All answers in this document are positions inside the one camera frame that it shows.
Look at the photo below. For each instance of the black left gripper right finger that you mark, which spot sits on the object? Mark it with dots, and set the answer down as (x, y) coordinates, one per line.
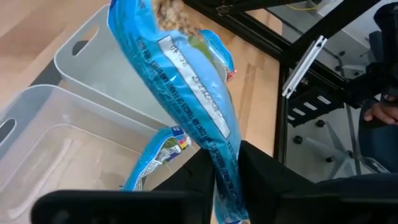
(264, 183)

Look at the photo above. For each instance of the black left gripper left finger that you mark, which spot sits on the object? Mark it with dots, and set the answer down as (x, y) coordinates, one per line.
(192, 180)

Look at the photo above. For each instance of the blue granola bar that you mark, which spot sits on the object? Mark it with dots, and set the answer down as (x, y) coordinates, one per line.
(152, 158)
(186, 93)

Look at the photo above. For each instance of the office chair base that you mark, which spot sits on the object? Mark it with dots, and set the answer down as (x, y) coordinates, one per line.
(339, 149)

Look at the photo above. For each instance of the person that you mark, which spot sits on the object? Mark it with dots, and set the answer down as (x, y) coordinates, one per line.
(381, 146)

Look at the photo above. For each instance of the white aluminium extrusion piece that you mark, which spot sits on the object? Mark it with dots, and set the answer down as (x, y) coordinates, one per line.
(303, 67)

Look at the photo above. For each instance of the white plastic bin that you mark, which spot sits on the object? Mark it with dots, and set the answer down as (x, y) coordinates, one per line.
(109, 81)

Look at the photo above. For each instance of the clear plastic bin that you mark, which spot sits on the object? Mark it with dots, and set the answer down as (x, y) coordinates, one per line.
(62, 155)

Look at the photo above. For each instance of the person's hand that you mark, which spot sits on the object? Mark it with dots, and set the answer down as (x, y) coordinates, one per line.
(384, 113)

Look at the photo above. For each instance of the black bracket with white labels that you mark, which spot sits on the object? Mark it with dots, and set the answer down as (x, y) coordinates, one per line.
(320, 109)

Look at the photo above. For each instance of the black table frame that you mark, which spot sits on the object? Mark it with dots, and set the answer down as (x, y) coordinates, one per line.
(245, 26)

